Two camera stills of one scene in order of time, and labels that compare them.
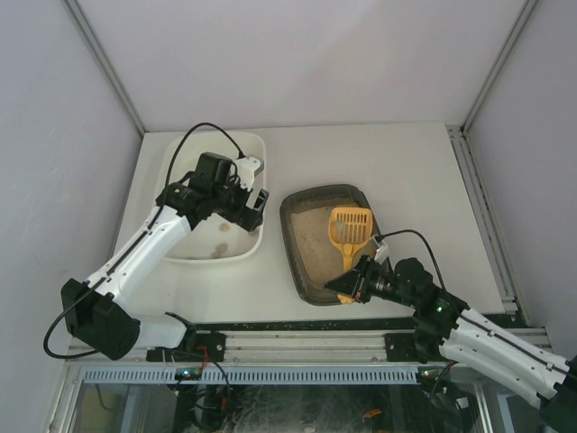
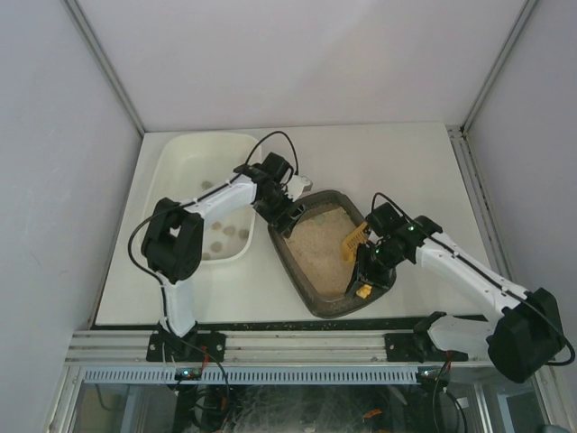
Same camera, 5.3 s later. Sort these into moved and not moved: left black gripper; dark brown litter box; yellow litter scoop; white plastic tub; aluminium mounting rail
Moved: dark brown litter box; left black gripper; yellow litter scoop
Not moved: white plastic tub; aluminium mounting rail
